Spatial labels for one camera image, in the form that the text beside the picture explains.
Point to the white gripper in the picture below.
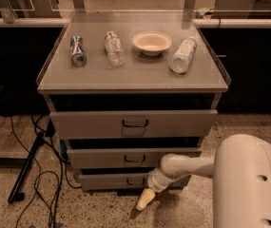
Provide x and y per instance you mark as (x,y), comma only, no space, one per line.
(154,183)

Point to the grey bottom drawer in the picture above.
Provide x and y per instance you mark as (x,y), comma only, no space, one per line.
(114,178)

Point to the grey drawer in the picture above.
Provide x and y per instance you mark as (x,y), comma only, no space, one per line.
(114,178)
(129,152)
(138,115)

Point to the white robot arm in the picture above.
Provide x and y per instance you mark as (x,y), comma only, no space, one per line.
(241,174)

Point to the grey middle drawer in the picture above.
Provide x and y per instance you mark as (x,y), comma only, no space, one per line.
(129,152)

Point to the grey top drawer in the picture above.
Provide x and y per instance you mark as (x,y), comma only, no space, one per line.
(138,115)

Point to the grey drawer cabinet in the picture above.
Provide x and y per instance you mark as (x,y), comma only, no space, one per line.
(139,74)

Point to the black power adapter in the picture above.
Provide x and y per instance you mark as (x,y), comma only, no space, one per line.
(50,129)

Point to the black floor bar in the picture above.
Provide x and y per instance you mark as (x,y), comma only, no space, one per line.
(15,192)

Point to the white labelled plastic bottle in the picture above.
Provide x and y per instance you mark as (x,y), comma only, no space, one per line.
(183,56)

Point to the beige paper bowl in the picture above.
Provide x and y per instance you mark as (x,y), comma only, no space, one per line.
(152,43)

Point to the blue silver soda can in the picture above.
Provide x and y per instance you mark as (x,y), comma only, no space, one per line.
(77,51)

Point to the clear crumpled plastic bottle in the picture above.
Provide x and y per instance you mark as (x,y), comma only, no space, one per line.
(114,49)

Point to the white counter rail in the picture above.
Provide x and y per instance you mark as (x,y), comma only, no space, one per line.
(200,23)

